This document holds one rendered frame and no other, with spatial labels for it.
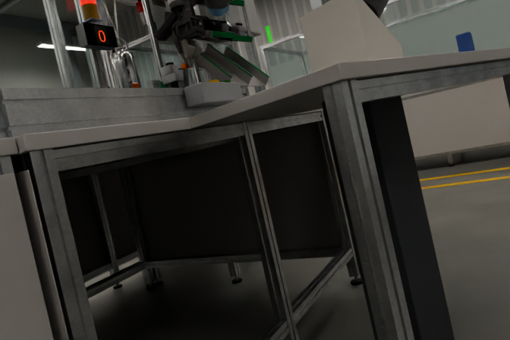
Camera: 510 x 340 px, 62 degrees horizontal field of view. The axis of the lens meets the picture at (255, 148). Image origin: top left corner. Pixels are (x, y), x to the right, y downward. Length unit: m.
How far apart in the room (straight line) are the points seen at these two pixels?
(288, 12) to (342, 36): 9.72
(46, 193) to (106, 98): 0.32
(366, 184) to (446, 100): 4.43
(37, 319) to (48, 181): 0.23
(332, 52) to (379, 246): 0.61
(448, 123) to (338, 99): 4.44
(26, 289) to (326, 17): 0.94
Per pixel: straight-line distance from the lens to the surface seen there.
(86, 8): 1.53
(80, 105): 1.00
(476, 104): 5.16
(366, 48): 1.14
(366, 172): 0.78
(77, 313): 0.87
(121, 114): 1.08
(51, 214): 0.84
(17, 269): 0.82
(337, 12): 1.20
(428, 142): 5.24
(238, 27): 1.88
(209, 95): 1.25
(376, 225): 0.79
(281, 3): 11.03
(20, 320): 0.83
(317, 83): 0.78
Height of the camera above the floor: 0.76
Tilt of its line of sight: 1 degrees down
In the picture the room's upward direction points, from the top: 13 degrees counter-clockwise
